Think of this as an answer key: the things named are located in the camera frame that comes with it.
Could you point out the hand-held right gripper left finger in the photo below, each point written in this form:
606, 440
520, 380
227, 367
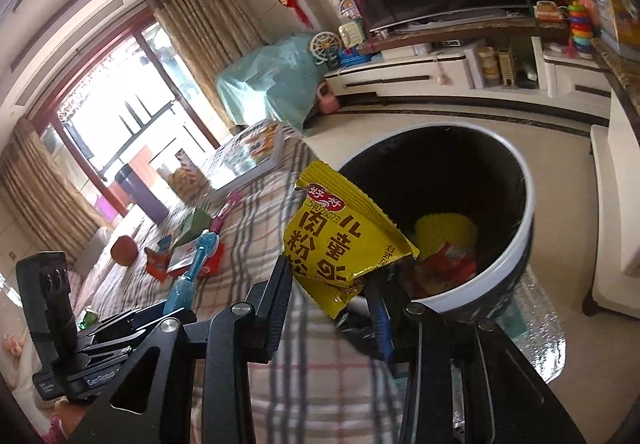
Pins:
277, 296

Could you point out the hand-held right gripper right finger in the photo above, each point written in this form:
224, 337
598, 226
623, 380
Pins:
382, 329

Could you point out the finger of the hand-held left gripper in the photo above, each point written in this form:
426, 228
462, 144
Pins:
130, 319
110, 354

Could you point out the orange snack wrapper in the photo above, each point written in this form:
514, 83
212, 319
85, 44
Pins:
157, 264

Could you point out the yellow snack packet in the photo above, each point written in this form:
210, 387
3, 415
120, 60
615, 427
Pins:
330, 244

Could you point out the blue plastic toy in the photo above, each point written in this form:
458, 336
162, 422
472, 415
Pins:
192, 269

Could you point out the red and white carton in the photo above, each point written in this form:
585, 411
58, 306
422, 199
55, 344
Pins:
192, 256

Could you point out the red snack packet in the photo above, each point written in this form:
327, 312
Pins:
445, 264

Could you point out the pink plastic toy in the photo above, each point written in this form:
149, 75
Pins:
222, 216

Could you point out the green carton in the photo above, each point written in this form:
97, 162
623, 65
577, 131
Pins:
192, 224

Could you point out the yellow wedge sponge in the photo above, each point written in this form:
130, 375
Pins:
445, 226

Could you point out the white bin with black liner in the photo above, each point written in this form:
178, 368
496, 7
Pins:
505, 264

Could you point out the green foil packet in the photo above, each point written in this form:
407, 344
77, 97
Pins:
87, 316

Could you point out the red apple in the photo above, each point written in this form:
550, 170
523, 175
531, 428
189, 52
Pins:
124, 250

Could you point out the pink striped sofa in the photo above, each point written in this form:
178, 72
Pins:
97, 249

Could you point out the plaid tablecloth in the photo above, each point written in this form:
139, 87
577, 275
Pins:
320, 374

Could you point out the beige patterned curtain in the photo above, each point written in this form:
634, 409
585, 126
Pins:
205, 39
45, 189

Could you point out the purple thermos bottle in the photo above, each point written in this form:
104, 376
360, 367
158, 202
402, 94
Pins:
145, 199

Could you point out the clear cookie jar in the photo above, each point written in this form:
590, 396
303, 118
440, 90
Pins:
187, 179

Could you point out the colourful flat game box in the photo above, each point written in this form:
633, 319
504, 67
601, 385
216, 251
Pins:
250, 149

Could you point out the silver foil covered box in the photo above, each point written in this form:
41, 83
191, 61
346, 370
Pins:
540, 334

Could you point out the red-framed balcony door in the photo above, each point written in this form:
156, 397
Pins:
100, 114

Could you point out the pink toy watering can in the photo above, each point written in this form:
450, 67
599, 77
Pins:
327, 99

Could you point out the teal covered armchair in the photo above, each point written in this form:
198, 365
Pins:
265, 79

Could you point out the blue toy base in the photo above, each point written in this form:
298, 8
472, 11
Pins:
352, 58

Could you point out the white television cabinet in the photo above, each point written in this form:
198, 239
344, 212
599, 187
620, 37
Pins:
400, 74

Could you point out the small white fan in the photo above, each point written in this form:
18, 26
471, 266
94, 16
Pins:
324, 47

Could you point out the white side cabinet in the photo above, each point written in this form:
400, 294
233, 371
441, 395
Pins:
605, 204

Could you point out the green toy telephone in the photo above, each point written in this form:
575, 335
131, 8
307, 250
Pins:
350, 32

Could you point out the cream round tin stack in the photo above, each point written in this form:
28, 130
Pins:
487, 63

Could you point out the pink toy house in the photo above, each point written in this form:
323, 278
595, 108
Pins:
349, 7

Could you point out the brown marble counter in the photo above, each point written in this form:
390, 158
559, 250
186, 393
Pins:
625, 79

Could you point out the toy cash register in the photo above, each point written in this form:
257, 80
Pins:
549, 10

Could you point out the colourful printed box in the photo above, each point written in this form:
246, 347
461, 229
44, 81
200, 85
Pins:
615, 9

